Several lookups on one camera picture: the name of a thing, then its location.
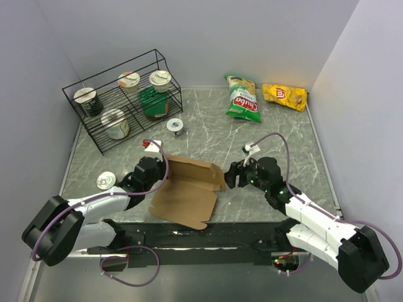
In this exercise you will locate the black wire rack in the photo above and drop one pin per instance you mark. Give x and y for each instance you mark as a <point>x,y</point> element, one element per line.
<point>113,96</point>

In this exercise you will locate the small white yogurt cup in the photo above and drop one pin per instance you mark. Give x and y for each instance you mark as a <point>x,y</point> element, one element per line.
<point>175,126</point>

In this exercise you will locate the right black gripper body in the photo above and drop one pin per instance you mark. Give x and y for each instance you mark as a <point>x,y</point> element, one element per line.
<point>248,173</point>

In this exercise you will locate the yellow Lays chips bag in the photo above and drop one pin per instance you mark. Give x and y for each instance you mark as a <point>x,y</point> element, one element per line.
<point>290,97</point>

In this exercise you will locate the white cup lower rack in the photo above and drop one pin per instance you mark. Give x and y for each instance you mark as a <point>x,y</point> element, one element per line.
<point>115,124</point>

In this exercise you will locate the dark tin can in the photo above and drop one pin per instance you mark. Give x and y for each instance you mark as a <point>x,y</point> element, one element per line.
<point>106,180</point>

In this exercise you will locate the dark yogurt cup on rack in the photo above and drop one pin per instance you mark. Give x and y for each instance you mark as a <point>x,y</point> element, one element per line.
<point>88,99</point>

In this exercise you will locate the orange yogurt cup on rack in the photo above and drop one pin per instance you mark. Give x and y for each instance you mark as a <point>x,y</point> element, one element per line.
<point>129,82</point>

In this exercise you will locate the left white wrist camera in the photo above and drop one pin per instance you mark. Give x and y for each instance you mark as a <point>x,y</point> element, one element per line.
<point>152,147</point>

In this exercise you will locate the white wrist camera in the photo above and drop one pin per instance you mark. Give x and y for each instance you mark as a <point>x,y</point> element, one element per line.
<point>249,150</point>
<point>152,147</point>

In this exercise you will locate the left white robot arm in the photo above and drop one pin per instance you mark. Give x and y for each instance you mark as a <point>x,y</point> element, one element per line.
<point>64,226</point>

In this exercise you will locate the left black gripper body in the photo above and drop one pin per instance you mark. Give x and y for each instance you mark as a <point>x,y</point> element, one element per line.
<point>160,173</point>

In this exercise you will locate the green Chuba chips bag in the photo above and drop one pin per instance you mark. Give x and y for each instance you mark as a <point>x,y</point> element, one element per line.
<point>243,99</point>

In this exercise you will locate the brown cardboard box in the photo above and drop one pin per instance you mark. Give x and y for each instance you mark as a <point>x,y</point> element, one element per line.
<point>189,194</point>

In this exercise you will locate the green snack bag in rack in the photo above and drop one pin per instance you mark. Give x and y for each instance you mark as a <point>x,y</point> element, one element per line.
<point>154,104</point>

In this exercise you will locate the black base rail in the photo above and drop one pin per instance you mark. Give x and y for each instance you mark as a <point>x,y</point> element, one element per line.
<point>220,243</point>

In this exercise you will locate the Chobani yogurt cup on rack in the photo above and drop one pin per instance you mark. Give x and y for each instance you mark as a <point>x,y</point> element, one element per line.
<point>160,80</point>

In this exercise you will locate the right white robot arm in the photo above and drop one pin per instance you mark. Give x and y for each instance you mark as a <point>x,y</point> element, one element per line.
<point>356,253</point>

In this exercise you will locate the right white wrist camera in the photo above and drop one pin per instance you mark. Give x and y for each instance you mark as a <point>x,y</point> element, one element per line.
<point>249,150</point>

